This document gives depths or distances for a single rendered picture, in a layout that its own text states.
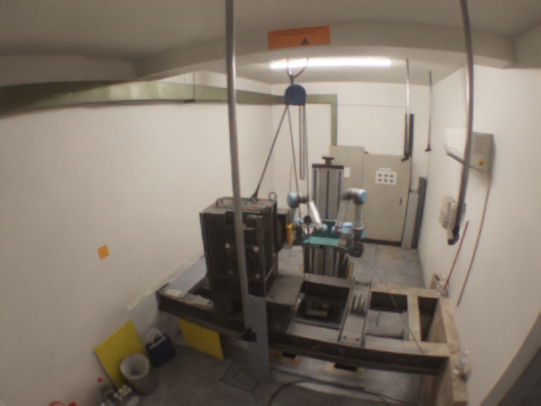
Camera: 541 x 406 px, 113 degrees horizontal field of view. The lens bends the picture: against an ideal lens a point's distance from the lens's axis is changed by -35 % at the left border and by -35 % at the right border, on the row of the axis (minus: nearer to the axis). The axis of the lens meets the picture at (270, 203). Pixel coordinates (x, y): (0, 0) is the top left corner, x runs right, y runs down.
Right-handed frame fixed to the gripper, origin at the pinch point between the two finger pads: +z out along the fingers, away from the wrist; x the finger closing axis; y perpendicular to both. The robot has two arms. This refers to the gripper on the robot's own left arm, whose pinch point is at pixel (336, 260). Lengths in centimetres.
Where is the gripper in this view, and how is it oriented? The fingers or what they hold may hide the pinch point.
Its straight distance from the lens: 259.6
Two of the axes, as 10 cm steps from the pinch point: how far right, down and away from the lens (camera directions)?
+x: 8.8, 2.4, -4.0
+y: -3.9, -1.1, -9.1
